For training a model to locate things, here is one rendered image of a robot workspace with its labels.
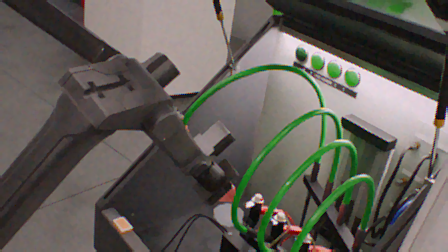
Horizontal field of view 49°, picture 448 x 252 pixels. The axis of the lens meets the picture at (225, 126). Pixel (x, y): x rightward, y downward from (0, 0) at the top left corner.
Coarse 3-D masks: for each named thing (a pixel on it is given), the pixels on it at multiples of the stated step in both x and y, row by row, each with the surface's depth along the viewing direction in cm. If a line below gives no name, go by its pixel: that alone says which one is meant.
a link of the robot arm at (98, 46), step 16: (0, 0) 93; (16, 0) 92; (32, 0) 94; (48, 0) 96; (32, 16) 95; (48, 16) 96; (64, 16) 97; (48, 32) 97; (64, 32) 98; (80, 32) 99; (80, 48) 100; (96, 48) 101; (112, 48) 102
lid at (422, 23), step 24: (264, 0) 141; (288, 0) 122; (312, 0) 112; (336, 0) 104; (360, 0) 94; (384, 0) 86; (408, 0) 79; (432, 0) 69; (312, 24) 133; (336, 24) 117; (360, 24) 104; (384, 24) 99; (408, 24) 91; (432, 24) 84; (384, 48) 112; (408, 48) 100; (432, 48) 91; (432, 72) 108
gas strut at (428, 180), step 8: (440, 80) 79; (440, 88) 79; (440, 96) 80; (440, 104) 81; (440, 112) 82; (440, 120) 84; (432, 152) 90; (432, 160) 92; (432, 168) 93; (424, 184) 96; (432, 184) 95
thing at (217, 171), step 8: (224, 160) 113; (216, 168) 108; (224, 168) 111; (232, 168) 110; (200, 176) 106; (208, 176) 106; (216, 176) 107; (224, 176) 110; (232, 176) 108; (200, 184) 113; (208, 184) 108; (216, 184) 108; (224, 184) 109; (200, 192) 111; (208, 192) 109; (216, 192) 109
